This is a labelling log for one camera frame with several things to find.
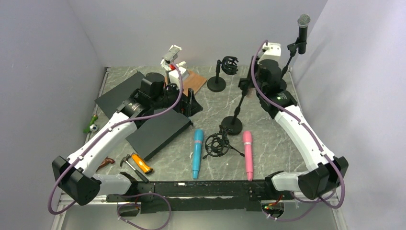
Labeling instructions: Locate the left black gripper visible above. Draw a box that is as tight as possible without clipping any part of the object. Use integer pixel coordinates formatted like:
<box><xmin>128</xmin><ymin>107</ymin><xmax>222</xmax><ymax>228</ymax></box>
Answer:
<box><xmin>152</xmin><ymin>79</ymin><xmax>203</xmax><ymax>117</ymax></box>

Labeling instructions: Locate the blue microphone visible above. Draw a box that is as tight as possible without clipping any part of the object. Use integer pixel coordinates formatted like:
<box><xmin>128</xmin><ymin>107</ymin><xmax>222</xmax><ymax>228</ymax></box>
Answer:
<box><xmin>192</xmin><ymin>129</ymin><xmax>204</xmax><ymax>179</ymax></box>

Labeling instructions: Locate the round-base stand with shock mount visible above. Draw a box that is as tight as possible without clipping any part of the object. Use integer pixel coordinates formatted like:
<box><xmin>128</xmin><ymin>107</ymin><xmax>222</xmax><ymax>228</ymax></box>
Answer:
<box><xmin>207</xmin><ymin>56</ymin><xmax>238</xmax><ymax>92</ymax></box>

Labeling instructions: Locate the dark grey rack unit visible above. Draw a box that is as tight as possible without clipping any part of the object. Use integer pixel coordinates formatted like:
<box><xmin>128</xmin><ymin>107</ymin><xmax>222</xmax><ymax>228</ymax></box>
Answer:
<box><xmin>95</xmin><ymin>72</ymin><xmax>192</xmax><ymax>161</ymax></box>

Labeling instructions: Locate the round-base stand black mic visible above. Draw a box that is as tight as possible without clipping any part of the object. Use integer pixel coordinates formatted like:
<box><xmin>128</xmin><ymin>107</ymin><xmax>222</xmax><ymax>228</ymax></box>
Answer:
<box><xmin>280</xmin><ymin>37</ymin><xmax>307</xmax><ymax>80</ymax></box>

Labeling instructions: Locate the round-base stand glitter mic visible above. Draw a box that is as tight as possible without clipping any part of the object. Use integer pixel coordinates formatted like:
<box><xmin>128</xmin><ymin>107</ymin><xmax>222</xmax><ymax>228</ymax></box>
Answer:
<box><xmin>221</xmin><ymin>77</ymin><xmax>252</xmax><ymax>136</ymax></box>

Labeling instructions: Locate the black tripod shock-mount stand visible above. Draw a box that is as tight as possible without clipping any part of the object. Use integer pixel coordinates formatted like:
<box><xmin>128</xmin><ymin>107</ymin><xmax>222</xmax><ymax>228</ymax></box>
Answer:
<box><xmin>202</xmin><ymin>125</ymin><xmax>245</xmax><ymax>159</ymax></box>

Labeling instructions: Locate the pink microphone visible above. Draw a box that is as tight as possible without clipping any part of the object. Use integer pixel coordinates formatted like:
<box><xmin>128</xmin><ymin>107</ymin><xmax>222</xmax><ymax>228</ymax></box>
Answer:
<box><xmin>243</xmin><ymin>131</ymin><xmax>253</xmax><ymax>181</ymax></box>

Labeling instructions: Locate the black microphone silver grille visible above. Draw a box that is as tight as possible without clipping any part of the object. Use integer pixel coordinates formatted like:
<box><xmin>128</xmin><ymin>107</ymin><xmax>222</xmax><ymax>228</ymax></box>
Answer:
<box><xmin>297</xmin><ymin>13</ymin><xmax>311</xmax><ymax>55</ymax></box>

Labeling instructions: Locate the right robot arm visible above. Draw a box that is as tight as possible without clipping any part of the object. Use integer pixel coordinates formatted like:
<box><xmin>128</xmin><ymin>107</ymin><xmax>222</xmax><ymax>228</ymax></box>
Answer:
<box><xmin>250</xmin><ymin>56</ymin><xmax>349</xmax><ymax>208</ymax></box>

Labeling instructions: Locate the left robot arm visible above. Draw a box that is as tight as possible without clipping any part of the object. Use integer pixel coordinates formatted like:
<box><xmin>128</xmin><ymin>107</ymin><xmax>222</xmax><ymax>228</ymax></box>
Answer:
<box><xmin>52</xmin><ymin>72</ymin><xmax>203</xmax><ymax>206</ymax></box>

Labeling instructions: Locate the wooden board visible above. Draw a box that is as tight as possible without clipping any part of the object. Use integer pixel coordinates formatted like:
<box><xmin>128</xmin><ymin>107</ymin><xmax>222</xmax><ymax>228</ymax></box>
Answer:
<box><xmin>183</xmin><ymin>70</ymin><xmax>207</xmax><ymax>96</ymax></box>

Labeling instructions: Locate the orange utility knife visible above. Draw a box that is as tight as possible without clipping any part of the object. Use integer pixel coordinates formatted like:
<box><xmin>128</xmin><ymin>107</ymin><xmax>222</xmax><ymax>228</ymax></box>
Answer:
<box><xmin>131</xmin><ymin>153</ymin><xmax>154</xmax><ymax>175</ymax></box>

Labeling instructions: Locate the small black hammer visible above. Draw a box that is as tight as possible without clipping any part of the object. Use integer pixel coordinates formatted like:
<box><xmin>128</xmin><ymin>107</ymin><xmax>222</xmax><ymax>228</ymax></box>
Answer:
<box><xmin>119</xmin><ymin>154</ymin><xmax>149</xmax><ymax>184</ymax></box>

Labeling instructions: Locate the green valve fitting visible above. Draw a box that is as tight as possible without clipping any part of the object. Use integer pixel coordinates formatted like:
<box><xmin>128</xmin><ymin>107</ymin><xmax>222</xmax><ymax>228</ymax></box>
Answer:
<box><xmin>83</xmin><ymin>115</ymin><xmax>98</xmax><ymax>133</ymax></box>

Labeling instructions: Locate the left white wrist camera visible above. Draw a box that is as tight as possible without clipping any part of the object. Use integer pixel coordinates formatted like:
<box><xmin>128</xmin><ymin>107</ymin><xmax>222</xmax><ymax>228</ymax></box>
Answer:
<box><xmin>168</xmin><ymin>64</ymin><xmax>190</xmax><ymax>88</ymax></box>

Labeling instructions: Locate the silver white bracket stand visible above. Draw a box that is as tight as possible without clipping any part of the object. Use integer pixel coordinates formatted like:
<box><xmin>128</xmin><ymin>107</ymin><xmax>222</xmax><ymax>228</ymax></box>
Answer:
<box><xmin>160</xmin><ymin>45</ymin><xmax>187</xmax><ymax>72</ymax></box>

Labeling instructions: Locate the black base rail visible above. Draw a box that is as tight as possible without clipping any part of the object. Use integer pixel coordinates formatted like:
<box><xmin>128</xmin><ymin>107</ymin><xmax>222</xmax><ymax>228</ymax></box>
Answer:
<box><xmin>106</xmin><ymin>179</ymin><xmax>286</xmax><ymax>214</ymax></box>

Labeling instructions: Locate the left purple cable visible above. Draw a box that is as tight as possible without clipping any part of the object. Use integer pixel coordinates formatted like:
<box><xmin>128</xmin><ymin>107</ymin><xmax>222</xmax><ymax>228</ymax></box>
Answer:
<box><xmin>47</xmin><ymin>63</ymin><xmax>185</xmax><ymax>230</ymax></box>

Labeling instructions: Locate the purple cable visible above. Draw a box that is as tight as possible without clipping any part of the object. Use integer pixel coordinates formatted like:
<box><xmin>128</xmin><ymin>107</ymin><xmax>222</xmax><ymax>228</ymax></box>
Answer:
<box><xmin>47</xmin><ymin>63</ymin><xmax>185</xmax><ymax>230</ymax></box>
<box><xmin>250</xmin><ymin>40</ymin><xmax>346</xmax><ymax>223</ymax></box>

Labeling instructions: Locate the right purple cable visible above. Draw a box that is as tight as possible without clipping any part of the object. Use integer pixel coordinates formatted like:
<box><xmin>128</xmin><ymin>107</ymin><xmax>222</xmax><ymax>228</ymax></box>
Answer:
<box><xmin>250</xmin><ymin>40</ymin><xmax>346</xmax><ymax>223</ymax></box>

